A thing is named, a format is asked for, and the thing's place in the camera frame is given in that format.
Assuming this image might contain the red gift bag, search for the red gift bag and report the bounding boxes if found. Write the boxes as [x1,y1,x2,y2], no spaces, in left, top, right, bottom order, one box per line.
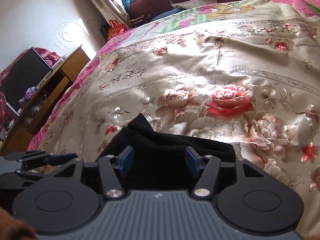
[107,20,126,40]

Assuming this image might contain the pink cloth on desk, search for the pink cloth on desk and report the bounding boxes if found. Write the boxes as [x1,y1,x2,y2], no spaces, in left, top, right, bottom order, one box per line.
[34,47,61,67]

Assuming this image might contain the floral satin bedspread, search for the floral satin bedspread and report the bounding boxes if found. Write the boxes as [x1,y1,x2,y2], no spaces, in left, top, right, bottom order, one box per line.
[28,0,319,236]

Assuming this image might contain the black pants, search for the black pants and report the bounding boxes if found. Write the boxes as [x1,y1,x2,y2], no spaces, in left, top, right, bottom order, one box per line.
[100,114,235,191]

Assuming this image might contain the wooden desk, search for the wooden desk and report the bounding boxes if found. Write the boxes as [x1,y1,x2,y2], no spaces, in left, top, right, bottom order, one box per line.
[1,47,90,155]

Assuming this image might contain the black monitor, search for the black monitor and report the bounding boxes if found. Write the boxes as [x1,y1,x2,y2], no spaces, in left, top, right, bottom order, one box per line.
[1,47,52,111]

